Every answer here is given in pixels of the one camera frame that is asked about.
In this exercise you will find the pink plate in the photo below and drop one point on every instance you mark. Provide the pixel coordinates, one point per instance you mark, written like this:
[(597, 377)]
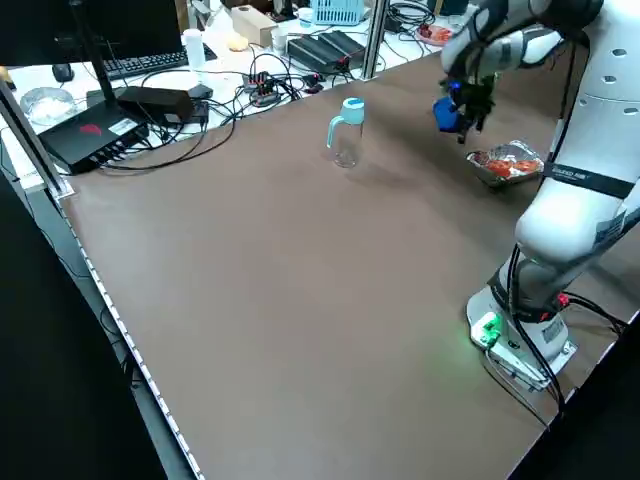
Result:
[(435, 35)]

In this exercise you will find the black computer mouse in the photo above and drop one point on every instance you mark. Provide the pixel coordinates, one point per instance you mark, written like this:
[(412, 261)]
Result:
[(63, 72)]

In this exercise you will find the aluminium corner rail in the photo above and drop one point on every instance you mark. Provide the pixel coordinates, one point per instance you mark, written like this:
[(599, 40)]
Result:
[(30, 140)]

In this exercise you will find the aluminium upright post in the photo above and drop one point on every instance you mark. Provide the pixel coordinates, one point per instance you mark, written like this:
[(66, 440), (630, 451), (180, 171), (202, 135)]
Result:
[(374, 40)]

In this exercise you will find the light wooden box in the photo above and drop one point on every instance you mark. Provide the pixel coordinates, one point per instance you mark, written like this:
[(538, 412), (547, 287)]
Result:
[(252, 25)]

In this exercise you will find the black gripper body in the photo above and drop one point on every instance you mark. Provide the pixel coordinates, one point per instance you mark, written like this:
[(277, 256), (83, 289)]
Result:
[(472, 95)]

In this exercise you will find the black power adapter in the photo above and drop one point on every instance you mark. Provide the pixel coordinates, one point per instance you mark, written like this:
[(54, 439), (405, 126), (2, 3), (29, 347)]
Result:
[(155, 100)]

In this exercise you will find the black computer monitor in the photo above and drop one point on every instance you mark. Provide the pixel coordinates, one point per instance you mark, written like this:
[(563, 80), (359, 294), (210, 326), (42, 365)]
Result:
[(125, 25)]

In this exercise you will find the black upright pole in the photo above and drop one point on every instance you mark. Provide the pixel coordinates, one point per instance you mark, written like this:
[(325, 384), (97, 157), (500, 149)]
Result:
[(92, 60)]

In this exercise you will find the black box red logo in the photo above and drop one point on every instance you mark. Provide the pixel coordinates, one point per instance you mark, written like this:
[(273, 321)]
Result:
[(85, 135)]

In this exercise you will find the yellow sponge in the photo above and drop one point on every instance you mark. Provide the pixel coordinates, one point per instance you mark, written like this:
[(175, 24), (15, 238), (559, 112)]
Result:
[(238, 43)]

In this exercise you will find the white paper cup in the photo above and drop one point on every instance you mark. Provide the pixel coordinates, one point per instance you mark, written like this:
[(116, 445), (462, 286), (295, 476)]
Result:
[(279, 39)]

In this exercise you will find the black keyboard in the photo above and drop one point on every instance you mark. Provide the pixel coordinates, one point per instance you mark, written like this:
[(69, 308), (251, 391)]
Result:
[(145, 62)]

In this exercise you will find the blue dishcloth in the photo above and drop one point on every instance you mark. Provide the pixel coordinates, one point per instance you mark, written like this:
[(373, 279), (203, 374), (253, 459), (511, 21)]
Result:
[(445, 115)]

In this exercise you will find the black power supply box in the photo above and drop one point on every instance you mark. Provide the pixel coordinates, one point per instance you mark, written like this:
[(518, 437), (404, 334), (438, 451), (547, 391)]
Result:
[(312, 52), (347, 42)]

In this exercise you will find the black red plug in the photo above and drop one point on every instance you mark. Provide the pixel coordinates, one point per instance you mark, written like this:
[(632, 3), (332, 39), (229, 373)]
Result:
[(314, 82)]

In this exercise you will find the orange shrimp skewer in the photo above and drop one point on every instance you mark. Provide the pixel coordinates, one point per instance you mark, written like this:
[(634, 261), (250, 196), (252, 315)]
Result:
[(510, 167)]

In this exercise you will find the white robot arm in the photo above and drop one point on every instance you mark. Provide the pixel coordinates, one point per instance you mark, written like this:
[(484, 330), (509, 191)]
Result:
[(565, 225), (500, 50)]

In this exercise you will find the white plastic bottle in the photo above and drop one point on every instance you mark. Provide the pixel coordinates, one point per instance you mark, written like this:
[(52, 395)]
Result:
[(192, 47)]

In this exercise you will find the aluminum foil pan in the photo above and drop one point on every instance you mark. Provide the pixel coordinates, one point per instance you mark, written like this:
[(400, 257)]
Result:
[(520, 150)]

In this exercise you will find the grey hub red plugs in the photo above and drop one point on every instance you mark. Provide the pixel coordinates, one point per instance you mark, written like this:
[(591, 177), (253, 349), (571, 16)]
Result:
[(260, 87)]

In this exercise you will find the light blue plastic basket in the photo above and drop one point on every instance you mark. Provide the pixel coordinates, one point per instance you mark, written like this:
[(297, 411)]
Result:
[(340, 11)]

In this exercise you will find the clear bottle light blue cap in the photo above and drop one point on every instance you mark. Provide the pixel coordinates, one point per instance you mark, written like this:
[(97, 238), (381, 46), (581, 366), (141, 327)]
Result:
[(352, 110)]

